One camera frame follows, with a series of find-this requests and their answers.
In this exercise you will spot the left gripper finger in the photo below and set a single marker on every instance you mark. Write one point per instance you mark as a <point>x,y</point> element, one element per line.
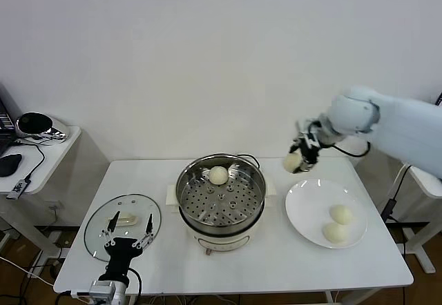
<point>108,237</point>
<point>146,239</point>

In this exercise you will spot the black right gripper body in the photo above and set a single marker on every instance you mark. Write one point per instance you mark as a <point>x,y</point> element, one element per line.
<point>310,151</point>

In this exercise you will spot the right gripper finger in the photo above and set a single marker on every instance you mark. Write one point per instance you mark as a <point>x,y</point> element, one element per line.
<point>296,147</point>
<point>308,167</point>

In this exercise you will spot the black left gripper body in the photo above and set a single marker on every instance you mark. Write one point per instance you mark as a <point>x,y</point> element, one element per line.
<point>121,255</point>

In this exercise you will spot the round glass pot lid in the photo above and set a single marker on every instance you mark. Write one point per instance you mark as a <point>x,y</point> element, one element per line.
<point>98,229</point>

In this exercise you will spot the white steamed baozi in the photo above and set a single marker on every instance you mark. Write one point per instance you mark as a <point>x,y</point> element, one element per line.
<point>218,175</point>
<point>291,163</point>
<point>342,214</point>
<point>335,233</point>

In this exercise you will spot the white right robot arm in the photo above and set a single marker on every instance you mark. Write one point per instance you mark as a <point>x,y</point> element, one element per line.
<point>397,125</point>

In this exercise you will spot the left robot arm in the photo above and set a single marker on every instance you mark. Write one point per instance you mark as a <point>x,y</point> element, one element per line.
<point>119,296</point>

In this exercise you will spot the stainless steel steamer basket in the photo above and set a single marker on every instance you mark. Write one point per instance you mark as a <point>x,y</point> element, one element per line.
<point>193,187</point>

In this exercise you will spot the white round plate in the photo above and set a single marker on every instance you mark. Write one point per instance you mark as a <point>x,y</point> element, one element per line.
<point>304,208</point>

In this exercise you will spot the cream electric cooker base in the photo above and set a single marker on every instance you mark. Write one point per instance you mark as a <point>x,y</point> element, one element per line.
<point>221,239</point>

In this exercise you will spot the white side table with mouse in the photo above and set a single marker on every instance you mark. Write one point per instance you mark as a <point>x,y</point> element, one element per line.
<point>58,149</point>

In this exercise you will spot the grey usb hub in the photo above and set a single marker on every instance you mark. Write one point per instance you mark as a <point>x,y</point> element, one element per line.
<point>19,187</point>

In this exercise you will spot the white side table with label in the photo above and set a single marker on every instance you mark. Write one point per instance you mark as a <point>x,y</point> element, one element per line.
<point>428,187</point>

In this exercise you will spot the black computer mouse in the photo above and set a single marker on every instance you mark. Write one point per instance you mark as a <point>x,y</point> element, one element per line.
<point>9,164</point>

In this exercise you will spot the chrome and black headset device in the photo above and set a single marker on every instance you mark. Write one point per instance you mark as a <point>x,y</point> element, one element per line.
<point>34,124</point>

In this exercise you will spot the dark laptop beside chrome device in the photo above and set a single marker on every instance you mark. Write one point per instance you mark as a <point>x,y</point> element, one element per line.
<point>5,122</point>

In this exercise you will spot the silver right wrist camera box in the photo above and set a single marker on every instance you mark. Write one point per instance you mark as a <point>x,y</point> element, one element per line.
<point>310,132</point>

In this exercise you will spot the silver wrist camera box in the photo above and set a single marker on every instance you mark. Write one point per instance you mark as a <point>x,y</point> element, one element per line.
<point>103,289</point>
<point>310,132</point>

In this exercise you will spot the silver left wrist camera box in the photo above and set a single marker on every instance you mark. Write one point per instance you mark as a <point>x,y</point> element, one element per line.
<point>103,289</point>

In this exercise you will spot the white wall socket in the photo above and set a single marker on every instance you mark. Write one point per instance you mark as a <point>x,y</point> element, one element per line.
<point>55,205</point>

